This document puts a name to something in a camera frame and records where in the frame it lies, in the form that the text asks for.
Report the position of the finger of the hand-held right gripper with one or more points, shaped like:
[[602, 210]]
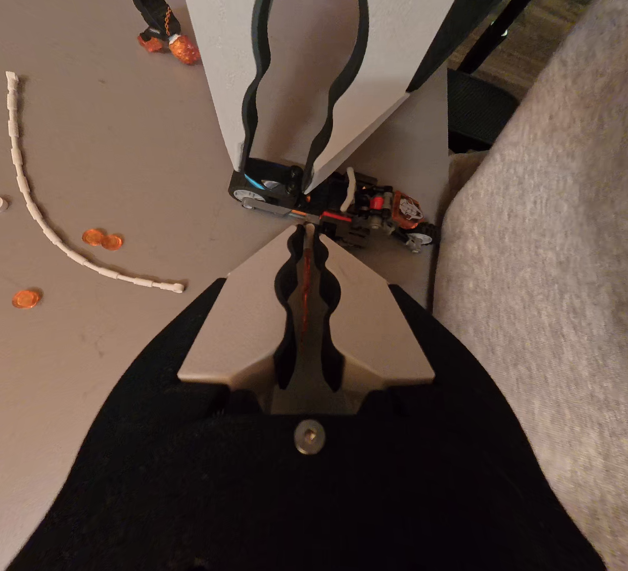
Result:
[[412, 16], [216, 41]]

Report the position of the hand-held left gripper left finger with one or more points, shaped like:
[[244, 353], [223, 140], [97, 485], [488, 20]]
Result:
[[235, 330]]

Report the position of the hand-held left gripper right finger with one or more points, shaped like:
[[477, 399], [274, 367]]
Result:
[[378, 330]]

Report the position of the orange lego flame rod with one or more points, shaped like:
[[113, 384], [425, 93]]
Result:
[[306, 286]]

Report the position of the black lego motorcycle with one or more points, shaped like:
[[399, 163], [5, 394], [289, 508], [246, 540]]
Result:
[[363, 218]]

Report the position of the orange round lego stud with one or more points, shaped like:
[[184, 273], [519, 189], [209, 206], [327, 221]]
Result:
[[112, 242], [27, 299], [93, 237]]

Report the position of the black flame-footed lego minifigure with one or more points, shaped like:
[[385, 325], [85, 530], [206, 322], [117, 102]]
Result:
[[152, 7]]

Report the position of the black table leg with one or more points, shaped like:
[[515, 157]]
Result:
[[515, 12]]

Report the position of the black office chair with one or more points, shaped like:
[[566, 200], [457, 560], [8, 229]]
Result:
[[481, 110]]

